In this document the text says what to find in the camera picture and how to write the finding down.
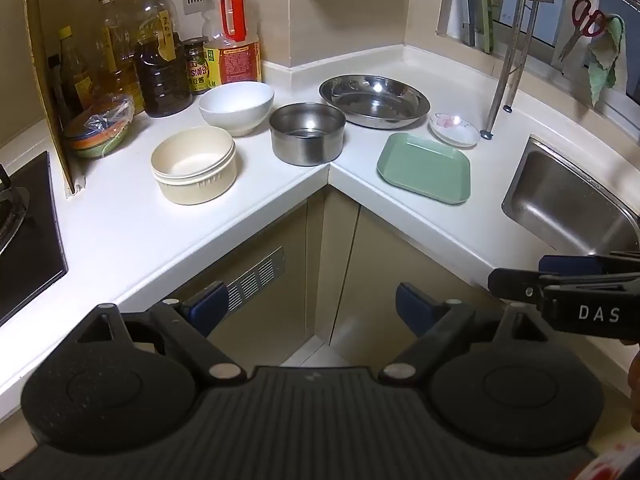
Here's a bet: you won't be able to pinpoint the red-handled clear bottle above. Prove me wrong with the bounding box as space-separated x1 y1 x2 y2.
201 0 263 89

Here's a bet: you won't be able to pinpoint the black gas stove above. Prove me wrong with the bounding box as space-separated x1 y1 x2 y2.
0 150 68 328

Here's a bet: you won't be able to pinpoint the cream plastic bowl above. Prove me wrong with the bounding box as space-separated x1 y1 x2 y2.
151 126 237 206

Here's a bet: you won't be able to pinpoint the metal cabinet vent grille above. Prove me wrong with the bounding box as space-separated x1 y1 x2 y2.
227 247 286 307

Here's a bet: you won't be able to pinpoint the white ceramic bowl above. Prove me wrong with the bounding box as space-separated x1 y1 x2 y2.
198 81 276 137

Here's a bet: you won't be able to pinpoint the deep stainless steel bowl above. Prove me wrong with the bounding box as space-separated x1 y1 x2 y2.
269 102 347 167

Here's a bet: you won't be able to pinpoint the cardboard splash guard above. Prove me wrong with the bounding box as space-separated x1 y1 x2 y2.
22 0 88 197

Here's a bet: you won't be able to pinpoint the small floral dish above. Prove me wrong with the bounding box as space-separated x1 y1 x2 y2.
428 112 481 149

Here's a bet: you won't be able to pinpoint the plastic-wrapped colourful bowls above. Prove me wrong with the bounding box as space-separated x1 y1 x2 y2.
62 94 136 160

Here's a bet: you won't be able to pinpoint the person's right hand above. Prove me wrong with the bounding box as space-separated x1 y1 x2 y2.
626 347 640 433

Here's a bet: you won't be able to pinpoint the green dish cloth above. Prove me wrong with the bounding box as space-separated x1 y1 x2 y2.
586 14 628 107

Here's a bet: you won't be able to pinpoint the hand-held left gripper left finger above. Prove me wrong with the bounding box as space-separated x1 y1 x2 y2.
75 281 248 385

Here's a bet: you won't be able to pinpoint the stainless steel sink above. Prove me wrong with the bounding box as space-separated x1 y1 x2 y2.
501 134 640 262

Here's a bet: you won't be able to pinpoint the large shallow steel plate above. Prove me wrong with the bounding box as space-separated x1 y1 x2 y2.
319 74 432 130

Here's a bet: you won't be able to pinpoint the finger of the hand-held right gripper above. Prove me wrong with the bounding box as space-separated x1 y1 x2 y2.
487 267 640 309
539 251 640 277

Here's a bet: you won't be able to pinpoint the medium golden oil bottle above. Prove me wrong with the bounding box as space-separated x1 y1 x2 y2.
92 0 146 116

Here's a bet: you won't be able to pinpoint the dark sauce jar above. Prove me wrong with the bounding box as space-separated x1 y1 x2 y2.
182 37 211 95

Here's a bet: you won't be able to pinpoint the large dark oil bottle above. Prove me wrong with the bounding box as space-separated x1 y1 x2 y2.
132 0 194 119

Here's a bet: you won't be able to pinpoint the green square plate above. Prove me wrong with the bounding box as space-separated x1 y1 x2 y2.
376 132 472 206

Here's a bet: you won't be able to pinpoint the red-handled scissors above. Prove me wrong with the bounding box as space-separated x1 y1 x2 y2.
557 0 607 61

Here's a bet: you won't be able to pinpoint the green flat board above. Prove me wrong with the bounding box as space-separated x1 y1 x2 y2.
474 0 496 54

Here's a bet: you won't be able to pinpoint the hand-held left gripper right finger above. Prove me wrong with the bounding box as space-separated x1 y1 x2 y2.
378 282 553 385

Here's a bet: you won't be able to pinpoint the red white patterned clothing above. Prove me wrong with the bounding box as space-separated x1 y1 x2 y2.
572 439 640 480

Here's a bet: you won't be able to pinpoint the steel dish rack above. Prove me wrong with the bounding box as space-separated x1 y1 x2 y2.
480 0 640 140

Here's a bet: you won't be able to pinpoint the small yellow-capped bottle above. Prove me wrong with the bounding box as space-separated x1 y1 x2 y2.
56 26 96 116

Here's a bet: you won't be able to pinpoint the beige cabinet door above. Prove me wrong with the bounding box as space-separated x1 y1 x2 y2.
165 199 313 361
330 204 501 356

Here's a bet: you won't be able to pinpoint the grey flat board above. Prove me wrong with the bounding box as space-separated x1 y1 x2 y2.
455 0 477 47

